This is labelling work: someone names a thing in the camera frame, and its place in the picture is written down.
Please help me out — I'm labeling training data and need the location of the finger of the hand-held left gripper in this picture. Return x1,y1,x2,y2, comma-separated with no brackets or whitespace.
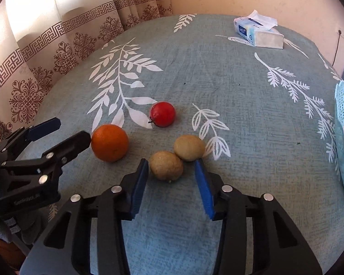
0,117,61,153
0,131,92,185

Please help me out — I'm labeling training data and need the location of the beige patterned curtain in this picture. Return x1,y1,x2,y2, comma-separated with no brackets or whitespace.
0,0,173,146

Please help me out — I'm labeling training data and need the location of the red cherry tomato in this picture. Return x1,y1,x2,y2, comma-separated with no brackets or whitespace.
148,101,176,128

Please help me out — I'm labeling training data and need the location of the brown kiwi back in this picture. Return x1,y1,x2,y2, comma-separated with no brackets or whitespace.
173,135,206,162

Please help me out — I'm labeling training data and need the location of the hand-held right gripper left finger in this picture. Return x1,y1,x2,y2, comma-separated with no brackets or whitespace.
22,158,150,275

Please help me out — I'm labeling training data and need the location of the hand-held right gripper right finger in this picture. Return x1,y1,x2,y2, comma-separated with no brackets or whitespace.
193,159,323,275

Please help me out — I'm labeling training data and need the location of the white and blue tissue pack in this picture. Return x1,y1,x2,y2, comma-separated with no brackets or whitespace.
233,9,284,49

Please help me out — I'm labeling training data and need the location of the brown kiwi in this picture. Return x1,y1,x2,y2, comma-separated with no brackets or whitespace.
173,135,206,162
149,151,184,182

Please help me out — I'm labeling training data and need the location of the brown kiwi front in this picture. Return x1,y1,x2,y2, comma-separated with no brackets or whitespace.
149,151,184,182

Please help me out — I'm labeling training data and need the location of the black power cable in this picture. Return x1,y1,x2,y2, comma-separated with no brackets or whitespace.
332,31,341,64

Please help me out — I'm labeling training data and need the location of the small orange mandarin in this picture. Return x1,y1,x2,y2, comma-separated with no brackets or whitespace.
91,124,129,162

